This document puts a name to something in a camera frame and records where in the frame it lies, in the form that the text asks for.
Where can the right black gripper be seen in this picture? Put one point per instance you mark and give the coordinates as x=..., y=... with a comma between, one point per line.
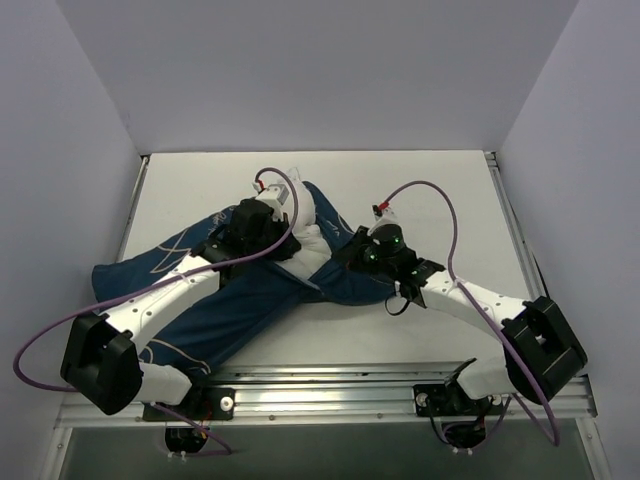
x=353, y=248

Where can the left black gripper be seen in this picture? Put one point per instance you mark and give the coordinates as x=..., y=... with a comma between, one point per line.
x=282, y=242

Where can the white pillow insert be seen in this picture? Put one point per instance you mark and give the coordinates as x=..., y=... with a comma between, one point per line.
x=315, y=251

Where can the blue fish-print pillowcase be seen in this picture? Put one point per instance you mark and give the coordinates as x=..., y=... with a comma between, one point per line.
x=217, y=327

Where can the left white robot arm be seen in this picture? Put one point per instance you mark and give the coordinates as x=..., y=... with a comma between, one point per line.
x=101, y=360

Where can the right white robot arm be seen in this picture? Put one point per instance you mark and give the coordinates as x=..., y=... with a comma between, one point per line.
x=540, y=351

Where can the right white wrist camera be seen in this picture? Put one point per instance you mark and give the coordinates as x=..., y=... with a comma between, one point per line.
x=383, y=215

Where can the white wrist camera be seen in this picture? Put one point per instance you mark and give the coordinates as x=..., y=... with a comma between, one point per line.
x=383, y=215
x=278, y=197

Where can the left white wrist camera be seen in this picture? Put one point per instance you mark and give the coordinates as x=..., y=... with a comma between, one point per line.
x=278, y=197

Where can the aluminium mounting rail frame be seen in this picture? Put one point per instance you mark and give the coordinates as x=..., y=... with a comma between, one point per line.
x=328, y=392

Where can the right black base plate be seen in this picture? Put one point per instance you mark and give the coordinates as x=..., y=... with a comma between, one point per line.
x=440, y=400

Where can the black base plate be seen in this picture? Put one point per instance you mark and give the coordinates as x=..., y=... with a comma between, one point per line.
x=440, y=400
x=208, y=404

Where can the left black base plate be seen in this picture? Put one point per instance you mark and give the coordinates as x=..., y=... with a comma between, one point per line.
x=208, y=404

